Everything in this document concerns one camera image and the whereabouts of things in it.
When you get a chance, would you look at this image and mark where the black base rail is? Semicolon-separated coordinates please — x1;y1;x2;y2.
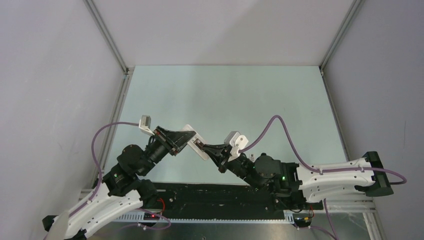
143;180;324;221

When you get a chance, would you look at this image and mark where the grey slotted cable duct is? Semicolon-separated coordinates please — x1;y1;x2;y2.
112;211;294;224

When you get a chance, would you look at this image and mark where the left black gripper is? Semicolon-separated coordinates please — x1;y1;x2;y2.
139;125;197;176

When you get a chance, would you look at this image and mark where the left electronics board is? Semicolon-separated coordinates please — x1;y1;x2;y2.
143;212;161;221

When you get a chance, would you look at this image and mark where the right electronics board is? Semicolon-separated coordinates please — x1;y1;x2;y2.
293;216;313;229

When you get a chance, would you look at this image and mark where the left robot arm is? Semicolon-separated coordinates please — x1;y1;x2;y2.
42;123;197;240

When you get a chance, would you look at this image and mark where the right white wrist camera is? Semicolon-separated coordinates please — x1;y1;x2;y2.
224;131;249;162

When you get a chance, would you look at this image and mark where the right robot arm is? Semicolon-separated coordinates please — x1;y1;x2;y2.
201;144;394;209

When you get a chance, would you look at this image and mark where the right aluminium frame post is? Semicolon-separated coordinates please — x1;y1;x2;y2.
319;0;366;72

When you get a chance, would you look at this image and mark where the aluminium frame post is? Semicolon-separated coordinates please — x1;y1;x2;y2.
83;0;129;75
319;0;366;72

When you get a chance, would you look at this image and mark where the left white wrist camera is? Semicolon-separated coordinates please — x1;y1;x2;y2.
138;115;154;136

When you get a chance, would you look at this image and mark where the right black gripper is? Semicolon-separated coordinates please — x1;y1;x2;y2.
203;143;264;191

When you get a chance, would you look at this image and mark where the left aluminium frame post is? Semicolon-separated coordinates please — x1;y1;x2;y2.
83;0;129;75

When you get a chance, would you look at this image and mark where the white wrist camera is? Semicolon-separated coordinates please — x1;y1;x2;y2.
138;115;154;136
224;131;249;162

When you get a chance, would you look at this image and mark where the electronics board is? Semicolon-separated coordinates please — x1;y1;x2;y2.
143;212;161;221
293;216;313;229

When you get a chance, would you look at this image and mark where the white remote control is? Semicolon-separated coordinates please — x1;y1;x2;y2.
182;124;210;161

